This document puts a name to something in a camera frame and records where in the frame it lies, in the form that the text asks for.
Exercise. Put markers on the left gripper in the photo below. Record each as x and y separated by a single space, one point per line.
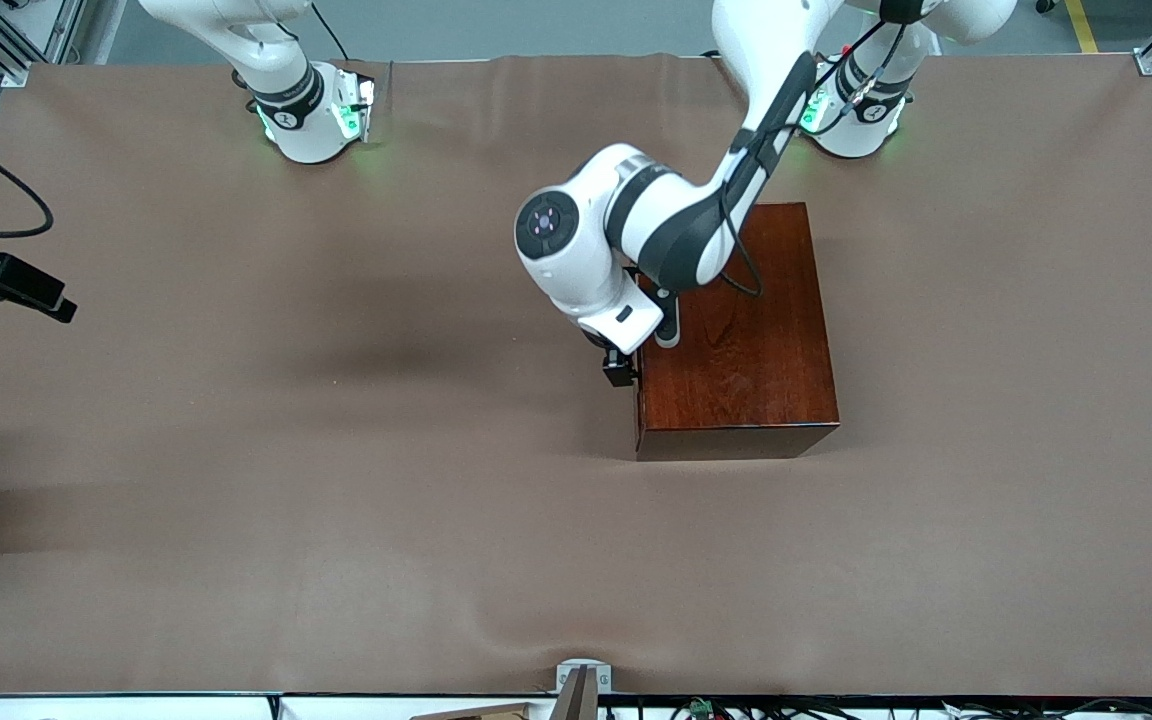
617 367

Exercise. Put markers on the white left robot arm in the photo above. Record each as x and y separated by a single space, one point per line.
666 220

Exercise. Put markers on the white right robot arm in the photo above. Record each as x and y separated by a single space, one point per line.
301 120

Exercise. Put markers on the dark wooden drawer cabinet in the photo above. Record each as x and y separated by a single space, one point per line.
746 370

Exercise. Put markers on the brown table mat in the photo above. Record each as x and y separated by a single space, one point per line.
336 560

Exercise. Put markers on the tan wooden board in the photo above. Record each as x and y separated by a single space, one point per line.
476 713

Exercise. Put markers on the grey metal bracket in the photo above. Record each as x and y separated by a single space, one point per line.
583 685

